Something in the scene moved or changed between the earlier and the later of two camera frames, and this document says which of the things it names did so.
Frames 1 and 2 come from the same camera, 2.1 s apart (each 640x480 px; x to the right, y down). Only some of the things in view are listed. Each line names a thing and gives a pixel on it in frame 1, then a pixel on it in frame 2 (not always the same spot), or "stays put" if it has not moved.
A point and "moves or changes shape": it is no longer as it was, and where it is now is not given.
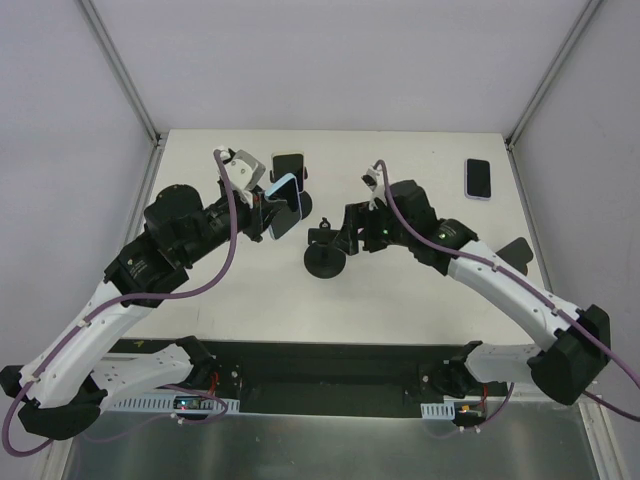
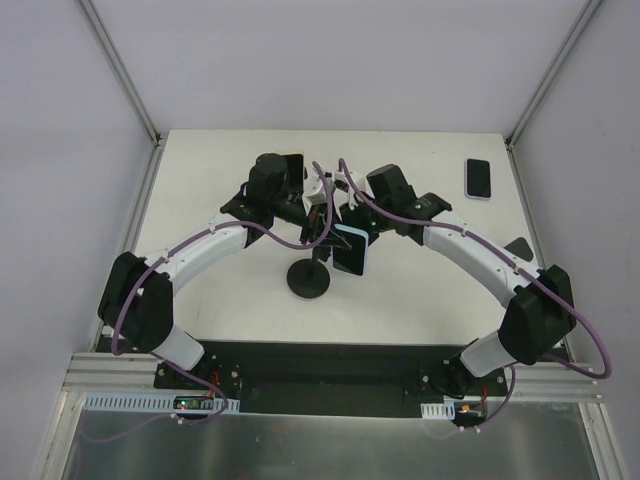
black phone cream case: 287,163 stays put
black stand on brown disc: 518,254 stays put
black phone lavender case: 478,179 stays put
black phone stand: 322,259 moves or changes shape
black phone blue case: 285,190 moves or changes shape
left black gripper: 258,216 → 310,228
